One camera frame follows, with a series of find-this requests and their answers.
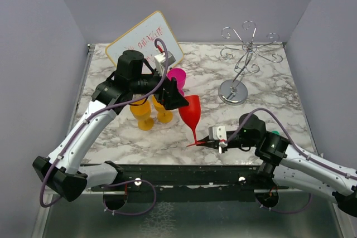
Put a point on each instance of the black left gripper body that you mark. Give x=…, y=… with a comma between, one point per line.
x=163, y=96

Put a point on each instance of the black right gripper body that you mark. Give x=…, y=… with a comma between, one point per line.
x=235, y=142

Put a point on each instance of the yellow wine glass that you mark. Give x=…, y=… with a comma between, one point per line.
x=164, y=116
x=141, y=110

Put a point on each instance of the magenta plastic wine glass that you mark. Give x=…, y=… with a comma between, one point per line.
x=180, y=76

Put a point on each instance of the red plastic wine glass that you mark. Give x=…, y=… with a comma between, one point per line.
x=191, y=115

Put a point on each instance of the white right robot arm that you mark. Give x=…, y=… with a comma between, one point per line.
x=285, y=164

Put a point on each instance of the chrome wine glass rack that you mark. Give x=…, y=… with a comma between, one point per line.
x=233, y=91

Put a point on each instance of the yellow framed whiteboard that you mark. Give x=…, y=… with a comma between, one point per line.
x=141, y=38

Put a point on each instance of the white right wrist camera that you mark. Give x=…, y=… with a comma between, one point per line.
x=217, y=133

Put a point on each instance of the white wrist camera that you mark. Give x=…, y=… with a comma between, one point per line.
x=217, y=133
x=160, y=61

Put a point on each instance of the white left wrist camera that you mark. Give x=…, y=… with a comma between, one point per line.
x=160, y=61

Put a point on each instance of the black front mounting rail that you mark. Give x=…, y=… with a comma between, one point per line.
x=186, y=183

